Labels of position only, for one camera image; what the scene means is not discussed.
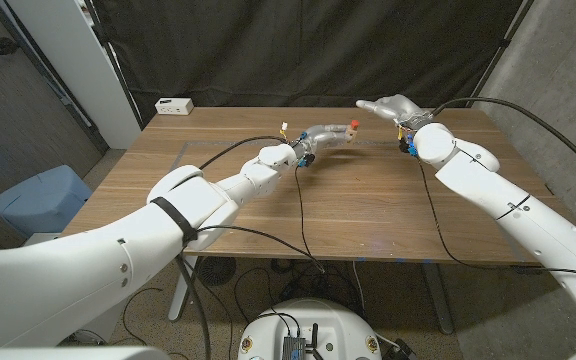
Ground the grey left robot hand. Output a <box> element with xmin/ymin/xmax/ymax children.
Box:
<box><xmin>292</xmin><ymin>123</ymin><xmax>357</xmax><ymax>169</ymax></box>

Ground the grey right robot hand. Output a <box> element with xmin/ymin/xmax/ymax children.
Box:
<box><xmin>355</xmin><ymin>94</ymin><xmax>435</xmax><ymax>156</ymax></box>

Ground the black backdrop stand pole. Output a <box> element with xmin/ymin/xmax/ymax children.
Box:
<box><xmin>465</xmin><ymin>0</ymin><xmax>537</xmax><ymax>109</ymax></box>
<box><xmin>83</xmin><ymin>0</ymin><xmax>144</xmax><ymax>129</ymax></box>

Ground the white table leg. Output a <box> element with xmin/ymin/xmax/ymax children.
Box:
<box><xmin>167</xmin><ymin>255</ymin><xmax>199</xmax><ymax>322</ymax></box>

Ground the grey table leg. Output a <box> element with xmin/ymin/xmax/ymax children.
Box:
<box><xmin>421</xmin><ymin>262</ymin><xmax>455</xmax><ymax>335</ymax></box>

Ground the white power strip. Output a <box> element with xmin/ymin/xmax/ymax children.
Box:
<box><xmin>154</xmin><ymin>97</ymin><xmax>195</xmax><ymax>116</ymax></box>

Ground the large wooden panel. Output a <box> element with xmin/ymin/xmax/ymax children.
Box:
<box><xmin>172</xmin><ymin>140</ymin><xmax>529</xmax><ymax>264</ymax></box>

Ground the grey electronics box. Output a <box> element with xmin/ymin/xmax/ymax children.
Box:
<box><xmin>281</xmin><ymin>335</ymin><xmax>308</xmax><ymax>360</ymax></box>

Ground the blue plastic bin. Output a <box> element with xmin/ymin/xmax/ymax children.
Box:
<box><xmin>0</xmin><ymin>165</ymin><xmax>93</xmax><ymax>239</ymax></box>

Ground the black backdrop curtain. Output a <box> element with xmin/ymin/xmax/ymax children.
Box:
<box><xmin>90</xmin><ymin>0</ymin><xmax>534</xmax><ymax>126</ymax></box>

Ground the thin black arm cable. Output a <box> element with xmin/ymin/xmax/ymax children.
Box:
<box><xmin>175</xmin><ymin>165</ymin><xmax>327</xmax><ymax>360</ymax></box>
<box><xmin>416</xmin><ymin>155</ymin><xmax>576</xmax><ymax>284</ymax></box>

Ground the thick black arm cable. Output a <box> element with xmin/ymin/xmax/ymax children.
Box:
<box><xmin>197</xmin><ymin>135</ymin><xmax>292</xmax><ymax>171</ymax></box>
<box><xmin>430</xmin><ymin>96</ymin><xmax>576</xmax><ymax>185</ymax></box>

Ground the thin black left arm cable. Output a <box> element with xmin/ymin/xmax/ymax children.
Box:
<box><xmin>175</xmin><ymin>165</ymin><xmax>327</xmax><ymax>360</ymax></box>

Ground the black door handle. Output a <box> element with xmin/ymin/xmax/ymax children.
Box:
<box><xmin>0</xmin><ymin>36</ymin><xmax>21</xmax><ymax>56</ymax></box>

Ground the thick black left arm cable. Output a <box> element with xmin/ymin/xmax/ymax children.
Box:
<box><xmin>197</xmin><ymin>135</ymin><xmax>292</xmax><ymax>171</ymax></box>

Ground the white floor cable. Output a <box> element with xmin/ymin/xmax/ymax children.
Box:
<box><xmin>351</xmin><ymin>260</ymin><xmax>367</xmax><ymax>314</ymax></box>

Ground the round black fan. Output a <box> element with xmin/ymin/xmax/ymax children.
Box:
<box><xmin>197</xmin><ymin>256</ymin><xmax>237</xmax><ymax>288</ymax></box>

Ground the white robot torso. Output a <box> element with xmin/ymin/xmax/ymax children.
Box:
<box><xmin>237</xmin><ymin>298</ymin><xmax>383</xmax><ymax>360</ymax></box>

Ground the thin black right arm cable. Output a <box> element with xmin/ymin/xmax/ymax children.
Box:
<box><xmin>416</xmin><ymin>155</ymin><xmax>576</xmax><ymax>284</ymax></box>

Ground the black floor cable bundle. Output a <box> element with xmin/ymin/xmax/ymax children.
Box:
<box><xmin>232</xmin><ymin>257</ymin><xmax>369</xmax><ymax>321</ymax></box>

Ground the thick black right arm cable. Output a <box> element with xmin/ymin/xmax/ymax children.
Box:
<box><xmin>430</xmin><ymin>96</ymin><xmax>576</xmax><ymax>185</ymax></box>

